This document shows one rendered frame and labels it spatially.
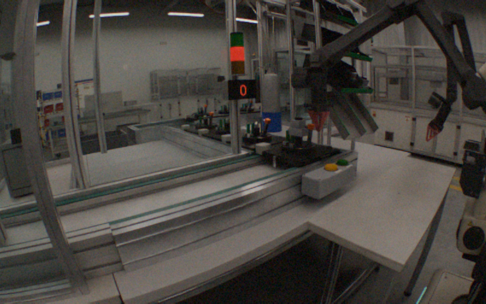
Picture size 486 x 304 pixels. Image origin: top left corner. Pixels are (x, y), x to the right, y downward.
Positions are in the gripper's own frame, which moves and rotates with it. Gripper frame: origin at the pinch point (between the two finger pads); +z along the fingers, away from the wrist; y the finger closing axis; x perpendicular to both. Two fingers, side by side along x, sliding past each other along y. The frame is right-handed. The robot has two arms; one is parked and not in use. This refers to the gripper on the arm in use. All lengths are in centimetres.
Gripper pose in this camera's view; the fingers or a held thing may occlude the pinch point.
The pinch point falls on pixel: (318, 128)
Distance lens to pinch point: 91.5
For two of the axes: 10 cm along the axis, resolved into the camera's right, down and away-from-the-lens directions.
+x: 6.0, 1.9, -7.8
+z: 0.3, 9.7, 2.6
